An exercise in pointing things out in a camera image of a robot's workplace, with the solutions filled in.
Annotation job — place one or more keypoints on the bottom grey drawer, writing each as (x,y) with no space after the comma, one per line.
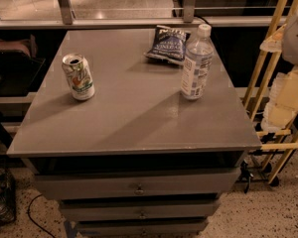
(142,228)

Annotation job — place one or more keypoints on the grey drawer cabinet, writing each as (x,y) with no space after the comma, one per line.
(137,122)

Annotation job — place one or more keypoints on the clear plastic water bottle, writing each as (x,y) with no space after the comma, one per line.
(197,63)

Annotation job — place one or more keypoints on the dark side chair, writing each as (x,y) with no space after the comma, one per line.
(21,70)

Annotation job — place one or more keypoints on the grey drawer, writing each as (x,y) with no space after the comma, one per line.
(140,210)
(142,228)
(110,186)

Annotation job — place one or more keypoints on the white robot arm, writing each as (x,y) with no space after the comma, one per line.
(282,106)

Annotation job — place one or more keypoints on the middle grey drawer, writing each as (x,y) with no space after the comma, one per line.
(140,210)

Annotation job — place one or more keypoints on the blue chip bag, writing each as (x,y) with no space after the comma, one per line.
(169,44)

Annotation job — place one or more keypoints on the white green 7up can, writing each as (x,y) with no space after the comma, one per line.
(76,69)

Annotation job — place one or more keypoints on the top grey drawer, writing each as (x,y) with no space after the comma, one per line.
(110,186)

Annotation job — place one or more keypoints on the yellow wooden rack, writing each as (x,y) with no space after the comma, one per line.
(278,147)

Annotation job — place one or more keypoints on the grey metal railing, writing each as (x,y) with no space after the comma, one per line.
(78,14)

